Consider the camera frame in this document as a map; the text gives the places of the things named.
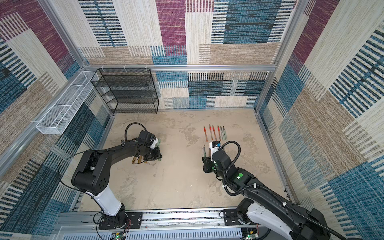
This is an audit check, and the dark green pen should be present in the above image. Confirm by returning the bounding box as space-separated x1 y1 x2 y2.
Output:
203 145 207 158

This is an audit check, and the light green pen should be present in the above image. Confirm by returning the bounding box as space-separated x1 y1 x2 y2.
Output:
220 126 225 141

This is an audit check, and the light green marker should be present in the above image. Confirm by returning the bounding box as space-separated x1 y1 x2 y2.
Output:
223 126 228 141

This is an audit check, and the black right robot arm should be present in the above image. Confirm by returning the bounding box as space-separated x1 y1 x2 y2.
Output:
202 151 331 240

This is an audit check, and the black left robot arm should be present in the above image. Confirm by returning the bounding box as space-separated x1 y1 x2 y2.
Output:
71 130 162 229

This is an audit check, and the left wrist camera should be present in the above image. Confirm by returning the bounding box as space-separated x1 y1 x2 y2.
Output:
150 137 159 149

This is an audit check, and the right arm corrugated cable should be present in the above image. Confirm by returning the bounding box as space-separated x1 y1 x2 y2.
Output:
216 140 349 240

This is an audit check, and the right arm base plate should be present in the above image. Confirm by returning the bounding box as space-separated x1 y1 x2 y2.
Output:
219 208 265 227

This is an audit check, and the aluminium front rail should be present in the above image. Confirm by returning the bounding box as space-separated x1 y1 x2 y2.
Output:
50 206 310 240

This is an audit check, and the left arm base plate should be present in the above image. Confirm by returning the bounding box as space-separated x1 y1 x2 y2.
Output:
98 212 143 230

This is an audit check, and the black wire mesh shelf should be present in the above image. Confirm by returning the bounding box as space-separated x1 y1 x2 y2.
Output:
91 68 160 114

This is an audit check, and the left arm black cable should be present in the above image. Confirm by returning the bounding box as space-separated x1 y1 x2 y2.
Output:
56 122 148 240

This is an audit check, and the white wire mesh basket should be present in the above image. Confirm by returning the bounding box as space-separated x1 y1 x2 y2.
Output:
36 71 95 135

